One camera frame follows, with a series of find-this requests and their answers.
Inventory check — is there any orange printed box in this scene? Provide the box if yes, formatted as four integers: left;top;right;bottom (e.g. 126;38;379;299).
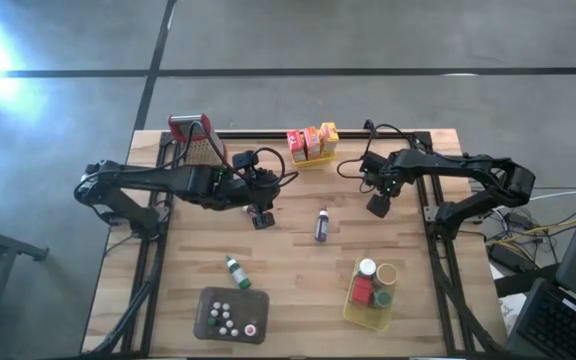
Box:
302;125;322;161

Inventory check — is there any dark purple bottle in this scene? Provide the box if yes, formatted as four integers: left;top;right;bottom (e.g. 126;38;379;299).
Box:
314;207;330;243

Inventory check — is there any green bottle with white label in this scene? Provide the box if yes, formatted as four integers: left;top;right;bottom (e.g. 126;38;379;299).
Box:
224;254;253;292

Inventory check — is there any red smoked paprika tin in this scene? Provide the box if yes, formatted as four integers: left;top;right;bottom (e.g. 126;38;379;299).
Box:
351;277;374;306

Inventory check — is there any grey translucent plastic bin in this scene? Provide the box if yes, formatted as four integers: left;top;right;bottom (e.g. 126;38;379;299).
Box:
192;286;271;345

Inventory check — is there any yellow translucent plastic bin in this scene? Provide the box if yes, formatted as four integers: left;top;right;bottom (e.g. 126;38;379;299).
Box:
342;256;399;332

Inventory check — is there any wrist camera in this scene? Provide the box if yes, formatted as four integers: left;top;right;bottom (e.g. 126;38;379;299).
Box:
231;149;255;171
360;152;387;177

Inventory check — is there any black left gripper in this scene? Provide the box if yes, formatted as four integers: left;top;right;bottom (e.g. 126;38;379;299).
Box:
235;168;283;231

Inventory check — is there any red printed carton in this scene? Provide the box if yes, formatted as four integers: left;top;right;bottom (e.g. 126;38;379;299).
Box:
286;129;307;162

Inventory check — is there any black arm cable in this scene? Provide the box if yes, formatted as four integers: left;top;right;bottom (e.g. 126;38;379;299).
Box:
170;119;299;191
336;119;434;194

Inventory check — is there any black aluminium table frame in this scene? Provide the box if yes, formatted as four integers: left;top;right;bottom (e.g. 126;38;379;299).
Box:
87;129;507;359

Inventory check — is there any yellow cable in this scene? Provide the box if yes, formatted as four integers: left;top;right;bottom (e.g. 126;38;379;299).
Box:
490;219;576;251

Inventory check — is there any yellow carton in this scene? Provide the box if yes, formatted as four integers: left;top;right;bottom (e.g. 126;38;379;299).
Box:
319;121;340;157

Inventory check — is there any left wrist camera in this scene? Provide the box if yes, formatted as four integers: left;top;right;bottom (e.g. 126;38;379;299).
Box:
231;149;255;171

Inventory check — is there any grey metal bench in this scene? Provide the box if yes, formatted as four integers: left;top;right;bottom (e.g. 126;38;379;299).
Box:
0;218;49;360

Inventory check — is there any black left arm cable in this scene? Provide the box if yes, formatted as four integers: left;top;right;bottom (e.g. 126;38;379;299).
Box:
170;119;299;191

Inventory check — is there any white cable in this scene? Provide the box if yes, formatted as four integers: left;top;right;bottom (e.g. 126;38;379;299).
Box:
530;187;576;202

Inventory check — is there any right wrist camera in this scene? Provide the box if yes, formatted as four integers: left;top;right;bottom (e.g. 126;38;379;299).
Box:
360;152;387;177

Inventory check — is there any black power adapter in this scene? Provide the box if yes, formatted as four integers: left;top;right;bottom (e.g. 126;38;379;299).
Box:
487;242;524;274

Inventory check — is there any jar with green lid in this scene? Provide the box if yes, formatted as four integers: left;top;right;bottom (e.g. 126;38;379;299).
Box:
371;288;394;310

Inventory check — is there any black laptop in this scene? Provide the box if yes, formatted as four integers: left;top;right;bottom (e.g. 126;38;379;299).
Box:
507;167;576;360

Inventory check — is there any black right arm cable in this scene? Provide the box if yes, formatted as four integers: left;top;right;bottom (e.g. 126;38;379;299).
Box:
336;119;434;194

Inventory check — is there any yellow mesh basket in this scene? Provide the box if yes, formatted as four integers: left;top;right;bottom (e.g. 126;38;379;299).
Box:
290;132;338;169

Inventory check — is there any metal box grater red handle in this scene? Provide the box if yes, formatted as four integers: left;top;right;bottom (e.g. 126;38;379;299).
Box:
167;112;228;169

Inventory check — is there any glass jar with white lid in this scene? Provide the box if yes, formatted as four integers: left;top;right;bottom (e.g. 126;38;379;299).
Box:
357;258;378;278

